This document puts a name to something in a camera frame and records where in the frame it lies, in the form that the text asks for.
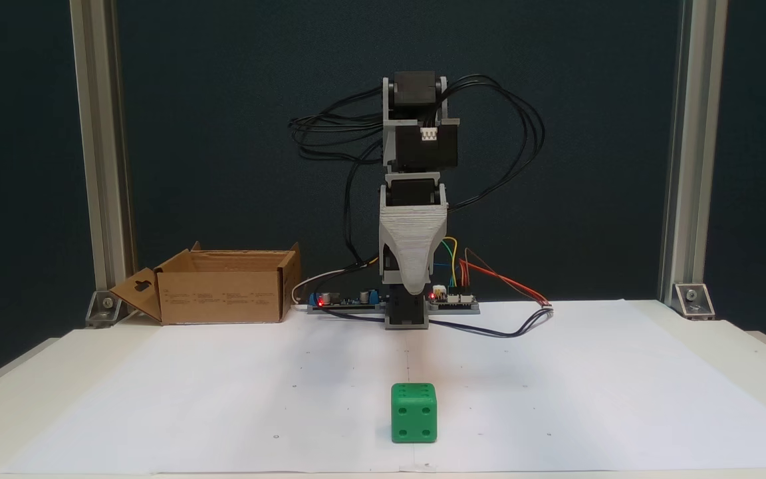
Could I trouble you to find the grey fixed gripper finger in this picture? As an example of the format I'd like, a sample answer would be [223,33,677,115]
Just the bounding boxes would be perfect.
[380,207,449,295]

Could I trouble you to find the green dice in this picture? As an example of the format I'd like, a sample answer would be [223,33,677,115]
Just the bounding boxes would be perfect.
[391,383,438,444]

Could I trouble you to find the blue circuit board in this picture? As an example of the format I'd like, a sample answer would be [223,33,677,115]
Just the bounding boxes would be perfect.
[308,286,387,315]

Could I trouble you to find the open cardboard box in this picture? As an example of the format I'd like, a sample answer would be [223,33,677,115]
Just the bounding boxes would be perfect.
[109,241,302,327]

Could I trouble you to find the white paper sheet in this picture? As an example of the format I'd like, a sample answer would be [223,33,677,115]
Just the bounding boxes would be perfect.
[0,299,766,475]

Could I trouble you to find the yellow green blue jumper wires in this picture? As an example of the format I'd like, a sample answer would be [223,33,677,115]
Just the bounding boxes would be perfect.
[442,238,459,290]

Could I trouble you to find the circuit board with jumper wires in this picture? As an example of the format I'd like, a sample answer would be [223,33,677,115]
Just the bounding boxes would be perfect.
[428,285,481,315]

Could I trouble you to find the red orange jumper wires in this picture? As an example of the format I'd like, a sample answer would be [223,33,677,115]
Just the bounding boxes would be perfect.
[461,247,552,308]

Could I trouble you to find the black cable bundle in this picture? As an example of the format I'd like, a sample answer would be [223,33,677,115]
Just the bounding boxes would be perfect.
[438,73,547,214]
[288,85,387,270]

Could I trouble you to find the dark cable with white connector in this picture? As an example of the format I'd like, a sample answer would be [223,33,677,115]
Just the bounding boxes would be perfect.
[320,303,555,339]

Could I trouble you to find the aluminium frame post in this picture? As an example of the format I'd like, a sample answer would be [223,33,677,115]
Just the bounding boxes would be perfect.
[69,0,138,297]
[658,0,729,303]

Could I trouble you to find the metal corner bracket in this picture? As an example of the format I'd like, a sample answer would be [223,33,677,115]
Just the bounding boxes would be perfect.
[85,289,124,329]
[672,283,717,321]

